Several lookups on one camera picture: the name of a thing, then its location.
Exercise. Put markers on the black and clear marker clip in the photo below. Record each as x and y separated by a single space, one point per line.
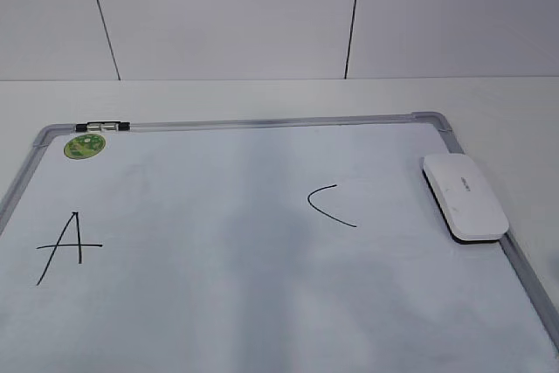
102 126

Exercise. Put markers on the white whiteboard eraser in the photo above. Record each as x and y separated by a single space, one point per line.
468 204

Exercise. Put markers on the round green magnet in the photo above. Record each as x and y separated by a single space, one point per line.
84 146

